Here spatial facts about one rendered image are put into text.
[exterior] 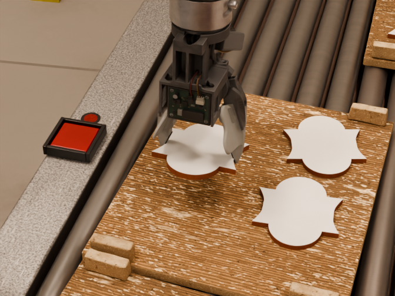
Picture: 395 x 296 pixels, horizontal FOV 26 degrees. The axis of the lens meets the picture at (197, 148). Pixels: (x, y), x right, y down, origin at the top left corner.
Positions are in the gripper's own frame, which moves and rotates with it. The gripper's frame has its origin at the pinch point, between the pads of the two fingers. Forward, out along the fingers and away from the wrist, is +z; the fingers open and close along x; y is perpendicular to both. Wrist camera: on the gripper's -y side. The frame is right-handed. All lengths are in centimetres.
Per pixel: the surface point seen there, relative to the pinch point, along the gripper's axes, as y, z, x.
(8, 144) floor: -106, 94, -96
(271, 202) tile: -0.9, 7.5, 10.2
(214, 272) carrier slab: 13.0, 9.6, 6.2
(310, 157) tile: -11.8, 6.6, 13.3
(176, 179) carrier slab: -2.3, 8.4, -4.2
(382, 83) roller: -38.5, 7.5, 20.3
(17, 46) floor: -158, 90, -119
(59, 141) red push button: -5.7, 8.9, -24.4
